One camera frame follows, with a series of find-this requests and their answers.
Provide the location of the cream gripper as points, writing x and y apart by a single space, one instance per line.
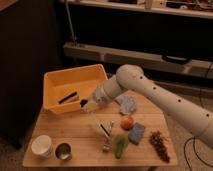
90 106

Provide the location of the white dish brush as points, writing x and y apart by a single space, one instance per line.
97 121

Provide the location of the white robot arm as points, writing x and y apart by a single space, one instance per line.
195 119

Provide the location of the metal cup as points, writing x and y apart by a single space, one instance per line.
63 151

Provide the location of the yellow plastic bin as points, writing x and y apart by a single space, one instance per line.
61 83

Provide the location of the blue white cloth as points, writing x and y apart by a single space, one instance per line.
127 104

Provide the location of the orange peach fruit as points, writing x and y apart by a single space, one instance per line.
127 122

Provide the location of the metal fork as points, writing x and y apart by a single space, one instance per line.
108 143

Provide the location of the green plush toy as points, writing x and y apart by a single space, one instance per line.
121 142

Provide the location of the wooden table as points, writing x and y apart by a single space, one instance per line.
86 140

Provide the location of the blue sponge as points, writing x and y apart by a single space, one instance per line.
136 133

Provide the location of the white stacked bowls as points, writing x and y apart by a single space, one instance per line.
42 146

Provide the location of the dark red grapes bunch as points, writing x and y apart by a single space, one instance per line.
157 141

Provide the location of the grey shelf beam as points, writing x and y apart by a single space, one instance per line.
146 60

